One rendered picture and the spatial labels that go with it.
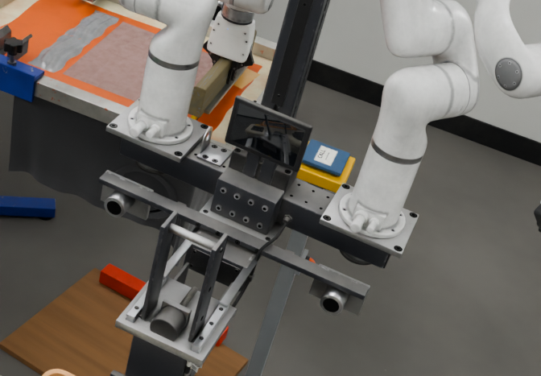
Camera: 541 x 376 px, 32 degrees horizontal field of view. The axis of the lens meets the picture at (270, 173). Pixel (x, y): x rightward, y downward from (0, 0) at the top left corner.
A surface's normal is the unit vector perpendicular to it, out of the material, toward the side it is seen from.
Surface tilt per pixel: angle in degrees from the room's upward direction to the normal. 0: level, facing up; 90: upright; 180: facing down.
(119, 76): 0
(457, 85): 45
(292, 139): 90
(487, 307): 0
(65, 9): 0
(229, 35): 90
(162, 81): 90
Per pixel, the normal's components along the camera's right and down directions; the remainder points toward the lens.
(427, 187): 0.23, -0.80
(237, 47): -0.30, 0.48
